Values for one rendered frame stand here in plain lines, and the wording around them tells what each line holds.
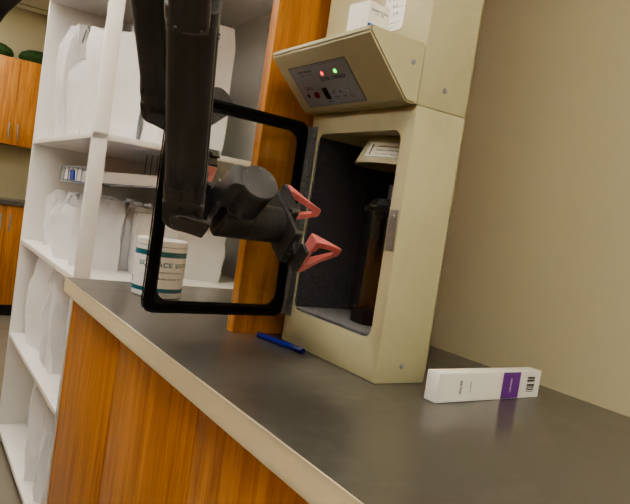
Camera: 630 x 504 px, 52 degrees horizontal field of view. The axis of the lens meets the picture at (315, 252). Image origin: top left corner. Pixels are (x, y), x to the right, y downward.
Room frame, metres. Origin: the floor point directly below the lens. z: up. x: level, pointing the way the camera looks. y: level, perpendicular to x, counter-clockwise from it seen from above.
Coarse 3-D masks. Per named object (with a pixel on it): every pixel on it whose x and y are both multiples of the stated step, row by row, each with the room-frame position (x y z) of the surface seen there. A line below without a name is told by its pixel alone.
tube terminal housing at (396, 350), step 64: (384, 0) 1.18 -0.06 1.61; (448, 0) 1.08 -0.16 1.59; (448, 64) 1.10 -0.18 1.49; (320, 128) 1.31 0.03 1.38; (384, 128) 1.13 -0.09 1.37; (448, 128) 1.11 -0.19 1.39; (448, 192) 1.12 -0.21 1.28; (384, 256) 1.09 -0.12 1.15; (320, 320) 1.22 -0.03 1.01; (384, 320) 1.07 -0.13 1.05
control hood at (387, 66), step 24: (288, 48) 1.23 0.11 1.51; (312, 48) 1.15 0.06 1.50; (336, 48) 1.10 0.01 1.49; (360, 48) 1.05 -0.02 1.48; (384, 48) 1.02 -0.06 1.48; (408, 48) 1.05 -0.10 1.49; (288, 72) 1.26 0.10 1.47; (360, 72) 1.09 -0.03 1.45; (384, 72) 1.05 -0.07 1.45; (408, 72) 1.05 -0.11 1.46; (384, 96) 1.09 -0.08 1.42; (408, 96) 1.06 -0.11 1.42
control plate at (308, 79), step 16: (320, 64) 1.16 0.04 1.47; (336, 64) 1.13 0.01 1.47; (304, 80) 1.24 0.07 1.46; (320, 80) 1.20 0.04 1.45; (336, 80) 1.16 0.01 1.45; (352, 80) 1.12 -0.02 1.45; (304, 96) 1.28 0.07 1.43; (320, 96) 1.23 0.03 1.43; (336, 96) 1.19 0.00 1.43; (352, 96) 1.15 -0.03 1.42
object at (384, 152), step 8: (376, 136) 1.20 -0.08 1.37; (384, 136) 1.19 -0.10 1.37; (392, 136) 1.18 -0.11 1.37; (368, 144) 1.21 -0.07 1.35; (376, 144) 1.19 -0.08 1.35; (384, 144) 1.18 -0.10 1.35; (392, 144) 1.17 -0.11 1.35; (368, 152) 1.19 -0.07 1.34; (376, 152) 1.18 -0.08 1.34; (384, 152) 1.17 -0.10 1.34; (392, 152) 1.16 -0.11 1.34; (360, 160) 1.20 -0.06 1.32; (368, 160) 1.18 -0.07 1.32; (376, 160) 1.17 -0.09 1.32; (384, 160) 1.16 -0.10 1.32; (392, 160) 1.16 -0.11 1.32; (368, 168) 1.30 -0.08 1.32; (376, 168) 1.31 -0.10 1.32; (384, 168) 1.32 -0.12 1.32; (392, 168) 1.32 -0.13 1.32
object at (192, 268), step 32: (224, 128) 1.20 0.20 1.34; (256, 128) 1.24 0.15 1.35; (160, 160) 1.13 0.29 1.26; (224, 160) 1.20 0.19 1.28; (256, 160) 1.25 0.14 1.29; (288, 160) 1.29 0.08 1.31; (192, 256) 1.18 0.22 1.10; (224, 256) 1.22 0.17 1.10; (256, 256) 1.27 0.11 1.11; (160, 288) 1.15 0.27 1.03; (192, 288) 1.19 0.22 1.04; (224, 288) 1.23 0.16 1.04; (256, 288) 1.27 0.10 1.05
